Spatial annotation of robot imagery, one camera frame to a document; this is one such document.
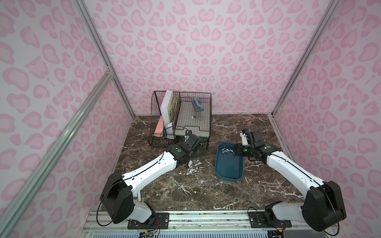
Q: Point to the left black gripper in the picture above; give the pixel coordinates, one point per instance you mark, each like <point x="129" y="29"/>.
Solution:
<point x="196" y="143"/>

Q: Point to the teal plastic storage box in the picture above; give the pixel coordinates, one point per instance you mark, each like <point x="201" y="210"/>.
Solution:
<point x="228" y="166"/>

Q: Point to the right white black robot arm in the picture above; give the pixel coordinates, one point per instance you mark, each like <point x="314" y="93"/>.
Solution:
<point x="323" y="204"/>

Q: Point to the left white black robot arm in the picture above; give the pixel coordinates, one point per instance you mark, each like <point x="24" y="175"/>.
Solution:
<point x="121" y="193"/>

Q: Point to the pink notebook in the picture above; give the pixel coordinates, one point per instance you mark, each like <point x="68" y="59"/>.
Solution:
<point x="158" y="132"/>

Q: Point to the grey paper tray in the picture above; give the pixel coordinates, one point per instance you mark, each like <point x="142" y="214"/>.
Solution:
<point x="200" y="126"/>

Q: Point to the green illustrated book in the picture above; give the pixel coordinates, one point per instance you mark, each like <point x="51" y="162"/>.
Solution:
<point x="172" y="107"/>

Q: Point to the white board in organizer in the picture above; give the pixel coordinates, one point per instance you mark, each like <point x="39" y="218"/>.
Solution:
<point x="166" y="108"/>

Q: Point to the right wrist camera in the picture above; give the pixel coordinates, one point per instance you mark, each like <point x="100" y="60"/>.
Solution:
<point x="252" y="138"/>

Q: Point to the black wire mesh organizer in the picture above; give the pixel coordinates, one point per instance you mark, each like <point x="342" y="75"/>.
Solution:
<point x="169" y="136"/>

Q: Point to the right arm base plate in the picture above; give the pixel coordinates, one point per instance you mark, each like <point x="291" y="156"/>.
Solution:
<point x="259" y="219"/>

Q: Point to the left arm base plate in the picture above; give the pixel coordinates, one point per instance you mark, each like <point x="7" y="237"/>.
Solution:
<point x="160" y="220"/>

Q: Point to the aluminium front rail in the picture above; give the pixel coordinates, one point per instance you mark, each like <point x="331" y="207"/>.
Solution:
<point x="188" y="221"/>

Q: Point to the right aluminium frame post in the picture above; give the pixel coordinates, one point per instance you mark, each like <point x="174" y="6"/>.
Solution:
<point x="322" y="26"/>

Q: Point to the aluminium frame post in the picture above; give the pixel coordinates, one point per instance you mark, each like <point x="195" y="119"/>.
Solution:
<point x="322" y="26"/>
<point x="90" y="26"/>

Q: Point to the left aluminium frame post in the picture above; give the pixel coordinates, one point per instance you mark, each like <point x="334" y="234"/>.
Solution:
<point x="90" y="26"/>

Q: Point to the diagonal aluminium frame bar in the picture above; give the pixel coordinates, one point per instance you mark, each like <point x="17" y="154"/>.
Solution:
<point x="19" y="205"/>

